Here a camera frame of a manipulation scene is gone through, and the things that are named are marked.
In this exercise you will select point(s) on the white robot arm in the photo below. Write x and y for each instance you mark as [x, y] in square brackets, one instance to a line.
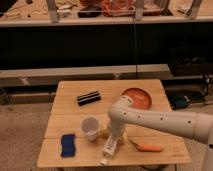
[197, 126]

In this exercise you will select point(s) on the wooden table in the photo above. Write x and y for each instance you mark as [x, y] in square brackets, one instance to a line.
[66, 116]

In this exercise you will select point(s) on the clear plastic cup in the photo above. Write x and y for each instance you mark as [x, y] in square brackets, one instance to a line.
[89, 127]

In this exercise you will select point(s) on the black striped box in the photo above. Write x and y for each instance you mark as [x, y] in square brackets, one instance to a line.
[88, 98]

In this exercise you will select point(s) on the orange carrot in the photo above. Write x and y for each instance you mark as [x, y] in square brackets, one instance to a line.
[146, 147]

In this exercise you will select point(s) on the white squeeze bottle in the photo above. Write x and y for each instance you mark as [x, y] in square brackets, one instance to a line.
[109, 149]

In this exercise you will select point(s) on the dark blue bag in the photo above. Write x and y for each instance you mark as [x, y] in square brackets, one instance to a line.
[179, 101]

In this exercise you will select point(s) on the blue sponge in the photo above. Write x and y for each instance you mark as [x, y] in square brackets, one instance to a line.
[68, 145]

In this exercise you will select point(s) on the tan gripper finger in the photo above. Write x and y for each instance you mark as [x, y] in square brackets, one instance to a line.
[123, 139]
[103, 134]

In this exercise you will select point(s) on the orange ceramic bowl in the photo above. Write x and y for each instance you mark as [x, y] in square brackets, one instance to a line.
[138, 98]

